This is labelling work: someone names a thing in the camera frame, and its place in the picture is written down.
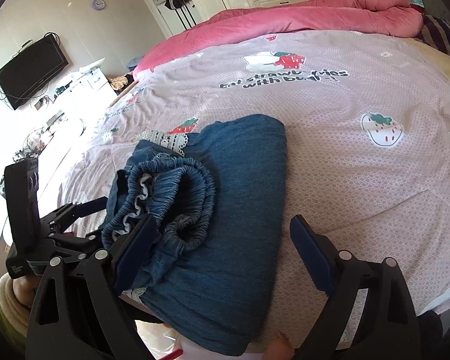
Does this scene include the blue denim lace-trimmed pants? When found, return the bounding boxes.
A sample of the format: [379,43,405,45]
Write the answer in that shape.
[102,115,287,356]

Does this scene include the left hand red nails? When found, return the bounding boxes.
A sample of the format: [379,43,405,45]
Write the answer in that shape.
[13,275,41,309]

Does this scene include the white dresser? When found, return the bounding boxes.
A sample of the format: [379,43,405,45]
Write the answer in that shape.
[0,58,119,267]

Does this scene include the pink strawberry print bedsheet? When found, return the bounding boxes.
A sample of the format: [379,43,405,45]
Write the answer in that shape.
[54,31,450,356]

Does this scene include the striped purple pillow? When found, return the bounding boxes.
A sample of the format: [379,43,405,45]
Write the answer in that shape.
[416,15,450,56]

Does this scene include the pink quilted comforter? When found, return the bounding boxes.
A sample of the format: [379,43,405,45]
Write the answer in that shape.
[133,0,423,79]

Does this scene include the black wall television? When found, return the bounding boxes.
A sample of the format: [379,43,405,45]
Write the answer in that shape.
[0,33,69,111]

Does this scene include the round wall clock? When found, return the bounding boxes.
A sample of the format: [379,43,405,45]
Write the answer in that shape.
[91,0,106,11]

